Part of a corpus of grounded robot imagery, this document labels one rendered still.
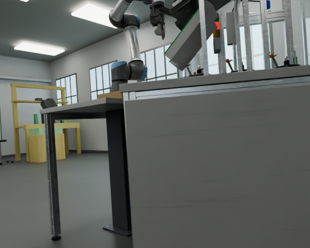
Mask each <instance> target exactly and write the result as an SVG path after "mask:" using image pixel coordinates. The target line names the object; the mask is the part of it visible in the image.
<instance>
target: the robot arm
mask: <svg viewBox="0 0 310 248"><path fill-rule="evenodd" d="M136 1H142V2H143V3H144V4H145V5H150V9H151V13H150V23H151V24H152V26H153V27H156V26H157V29H156V30H155V31H154V32H155V34H156V35H159V36H162V40H164V38H165V14H166V15H169V16H171V17H173V18H174V16H173V15H172V13H171V12H170V9H169V8H166V7H164V0H136ZM133 2H134V0H119V1H118V3H117V4H116V6H115V7H114V8H113V9H111V11H110V12H109V21H110V23H111V24H112V25H113V26H114V27H116V28H120V29H123V31H124V33H125V34H126V40H127V47H128V54H129V62H128V64H127V62H126V61H119V62H114V63H112V64H111V82H112V84H111V89H110V92H115V91H119V90H120V89H119V84H125V83H128V80H137V81H142V80H145V78H146V76H147V73H148V68H147V66H146V65H144V62H143V61H142V60H141V57H140V50H139V43H138V37H137V32H138V30H139V28H140V18H139V16H138V15H136V14H133V13H125V12H126V11H127V9H128V8H129V7H130V6H131V4H132V3H133ZM151 4H152V5H151Z"/></svg>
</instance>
